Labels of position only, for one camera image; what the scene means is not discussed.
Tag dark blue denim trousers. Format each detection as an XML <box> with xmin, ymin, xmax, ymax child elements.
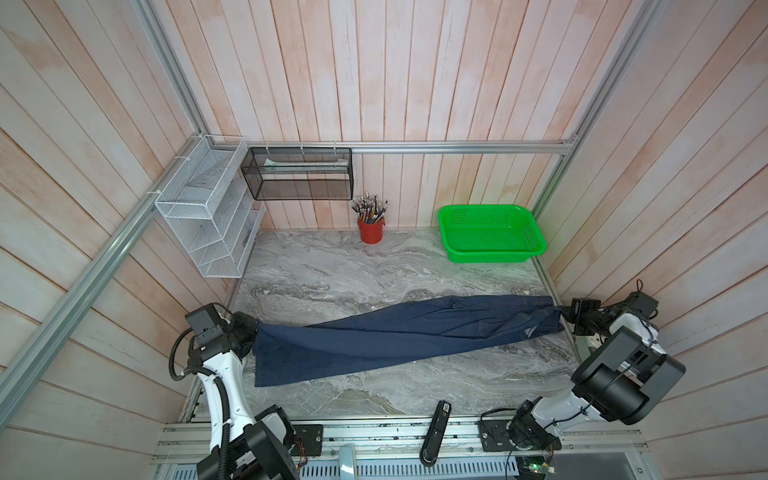
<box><xmin>252</xmin><ymin>295</ymin><xmax>564</xmax><ymax>387</ymax></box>

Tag green plastic basket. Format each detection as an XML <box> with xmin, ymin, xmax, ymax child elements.
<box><xmin>438</xmin><ymin>204</ymin><xmax>547</xmax><ymax>263</ymax></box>

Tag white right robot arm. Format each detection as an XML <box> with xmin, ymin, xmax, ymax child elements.
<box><xmin>506</xmin><ymin>290</ymin><xmax>686</xmax><ymax>450</ymax></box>

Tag white wire mesh shelf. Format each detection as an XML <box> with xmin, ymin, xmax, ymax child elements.
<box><xmin>155</xmin><ymin>135</ymin><xmax>266</xmax><ymax>279</ymax></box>

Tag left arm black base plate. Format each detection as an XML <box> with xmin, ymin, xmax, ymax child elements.
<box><xmin>290</xmin><ymin>423</ymin><xmax>324</xmax><ymax>458</ymax></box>

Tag aluminium frame rail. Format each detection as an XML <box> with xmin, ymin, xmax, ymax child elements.
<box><xmin>0</xmin><ymin>0</ymin><xmax>661</xmax><ymax>430</ymax></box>

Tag red metal pencil bucket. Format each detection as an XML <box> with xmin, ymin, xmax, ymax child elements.
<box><xmin>357</xmin><ymin>218</ymin><xmax>385</xmax><ymax>245</ymax></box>

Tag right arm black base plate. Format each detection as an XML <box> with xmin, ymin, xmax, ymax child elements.
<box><xmin>478</xmin><ymin>419</ymin><xmax>562</xmax><ymax>452</ymax></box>

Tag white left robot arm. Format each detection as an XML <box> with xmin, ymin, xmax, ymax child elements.
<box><xmin>169</xmin><ymin>303</ymin><xmax>299</xmax><ymax>479</ymax></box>

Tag black wire mesh basket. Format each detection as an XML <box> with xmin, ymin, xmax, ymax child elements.
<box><xmin>240</xmin><ymin>146</ymin><xmax>354</xmax><ymax>201</ymax></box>

